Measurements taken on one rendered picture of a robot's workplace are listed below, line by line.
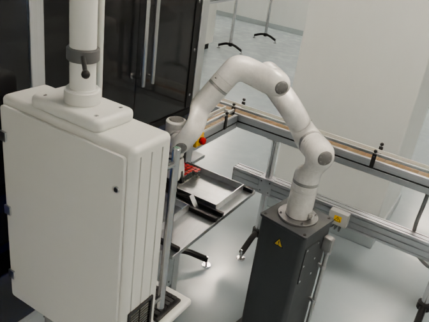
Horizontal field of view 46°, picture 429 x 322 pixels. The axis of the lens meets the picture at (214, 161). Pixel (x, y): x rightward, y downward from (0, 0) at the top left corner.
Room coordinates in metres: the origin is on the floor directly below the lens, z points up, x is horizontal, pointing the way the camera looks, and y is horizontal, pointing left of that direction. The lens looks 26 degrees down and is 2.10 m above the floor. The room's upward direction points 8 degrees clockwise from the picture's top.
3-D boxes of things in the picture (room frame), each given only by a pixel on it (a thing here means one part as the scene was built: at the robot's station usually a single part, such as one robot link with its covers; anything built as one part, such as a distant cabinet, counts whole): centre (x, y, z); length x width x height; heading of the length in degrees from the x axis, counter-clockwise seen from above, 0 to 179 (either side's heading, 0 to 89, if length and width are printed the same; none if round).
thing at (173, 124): (1.88, 0.17, 1.27); 0.09 x 0.08 x 0.13; 19
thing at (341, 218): (2.70, -0.81, 0.50); 0.12 x 0.05 x 0.09; 62
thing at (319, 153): (2.02, -0.43, 1.16); 0.19 x 0.12 x 0.24; 16
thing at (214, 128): (2.79, 0.11, 0.92); 0.69 x 0.16 x 0.16; 152
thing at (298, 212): (2.05, -0.42, 0.95); 0.19 x 0.19 x 0.18
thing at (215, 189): (2.15, 0.05, 0.90); 0.34 x 0.26 x 0.04; 62
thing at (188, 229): (2.01, 0.15, 0.87); 0.70 x 0.48 x 0.02; 152
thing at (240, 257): (3.01, -0.37, 0.07); 0.50 x 0.08 x 0.14; 152
